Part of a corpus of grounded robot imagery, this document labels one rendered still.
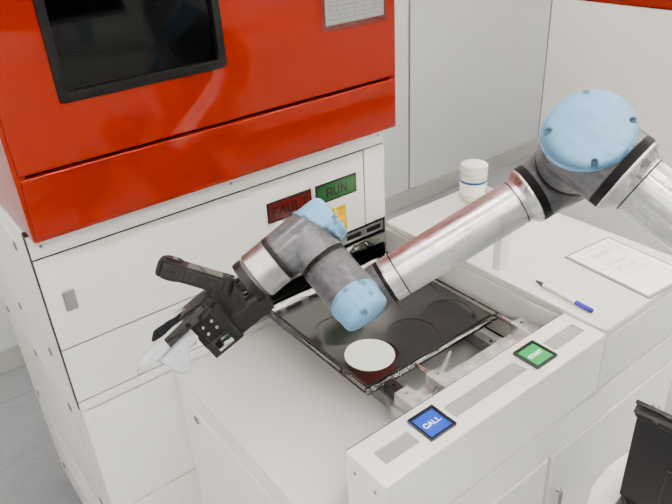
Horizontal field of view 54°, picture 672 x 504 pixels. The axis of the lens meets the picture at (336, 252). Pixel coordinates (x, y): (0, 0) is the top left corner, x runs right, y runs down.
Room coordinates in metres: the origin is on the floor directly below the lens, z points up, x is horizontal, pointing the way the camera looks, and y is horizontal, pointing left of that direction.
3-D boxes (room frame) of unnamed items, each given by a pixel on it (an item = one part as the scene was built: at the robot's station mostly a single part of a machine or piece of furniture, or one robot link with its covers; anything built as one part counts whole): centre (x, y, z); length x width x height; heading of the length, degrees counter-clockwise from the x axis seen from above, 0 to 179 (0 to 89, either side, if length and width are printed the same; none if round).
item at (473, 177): (1.60, -0.37, 1.01); 0.07 x 0.07 x 0.10
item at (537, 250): (1.34, -0.45, 0.89); 0.62 x 0.35 x 0.14; 36
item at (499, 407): (0.86, -0.24, 0.89); 0.55 x 0.09 x 0.14; 126
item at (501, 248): (1.25, -0.35, 1.03); 0.06 x 0.04 x 0.13; 36
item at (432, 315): (1.19, -0.08, 0.90); 0.34 x 0.34 x 0.01; 36
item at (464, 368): (0.99, -0.25, 0.87); 0.36 x 0.08 x 0.03; 126
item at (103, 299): (1.26, 0.20, 1.02); 0.82 x 0.03 x 0.40; 126
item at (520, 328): (1.09, -0.39, 0.89); 0.08 x 0.03 x 0.03; 36
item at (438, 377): (0.94, -0.19, 0.89); 0.08 x 0.03 x 0.03; 36
